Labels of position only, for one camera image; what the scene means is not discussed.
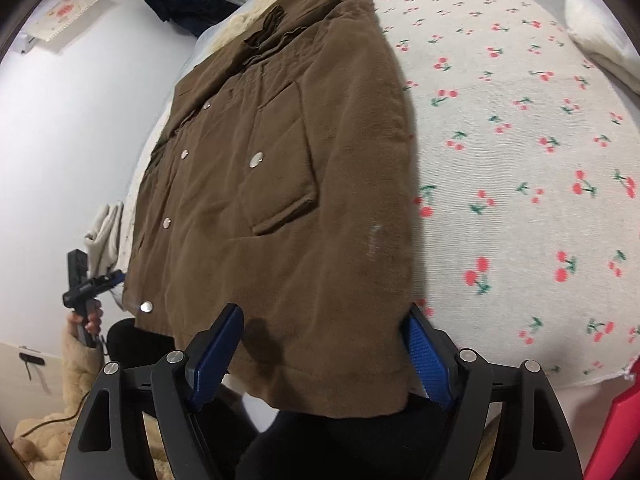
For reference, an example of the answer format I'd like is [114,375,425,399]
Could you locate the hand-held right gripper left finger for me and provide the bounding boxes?
[60,302,246,480]

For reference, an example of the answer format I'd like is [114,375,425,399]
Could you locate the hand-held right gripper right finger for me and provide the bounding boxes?
[400,302,586,480]

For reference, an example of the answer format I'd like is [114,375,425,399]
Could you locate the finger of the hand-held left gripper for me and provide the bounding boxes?
[67,249,87,288]
[89,269,127,292]

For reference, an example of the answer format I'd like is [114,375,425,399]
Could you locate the brown coat with fleece collar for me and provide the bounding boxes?
[122,0,426,418]

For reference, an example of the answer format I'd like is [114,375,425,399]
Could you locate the dark hanging clothes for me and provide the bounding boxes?
[125,0,241,38]

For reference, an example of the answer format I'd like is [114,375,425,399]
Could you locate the person's left hand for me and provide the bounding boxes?
[67,302,104,341]

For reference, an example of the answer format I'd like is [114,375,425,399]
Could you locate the white fleece cloth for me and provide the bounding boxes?
[82,200,133,281]

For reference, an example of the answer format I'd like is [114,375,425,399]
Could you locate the person's legs in dark pants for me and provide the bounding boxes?
[105,317,456,480]

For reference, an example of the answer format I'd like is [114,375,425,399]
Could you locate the cream fluffy rug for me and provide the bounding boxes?
[11,400,171,480]

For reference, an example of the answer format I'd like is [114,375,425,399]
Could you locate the red plastic object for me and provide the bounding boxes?
[581,357,640,480]

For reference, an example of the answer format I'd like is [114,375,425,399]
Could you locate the cherry print blanket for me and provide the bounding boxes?
[365,0,640,391]

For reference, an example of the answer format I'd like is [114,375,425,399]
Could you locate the bed with light blue sheet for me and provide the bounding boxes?
[187,5,251,76]

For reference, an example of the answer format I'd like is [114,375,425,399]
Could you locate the black cable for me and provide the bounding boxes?
[17,352,83,443]

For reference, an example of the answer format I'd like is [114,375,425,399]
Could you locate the white wall calendar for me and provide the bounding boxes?
[20,0,121,56]

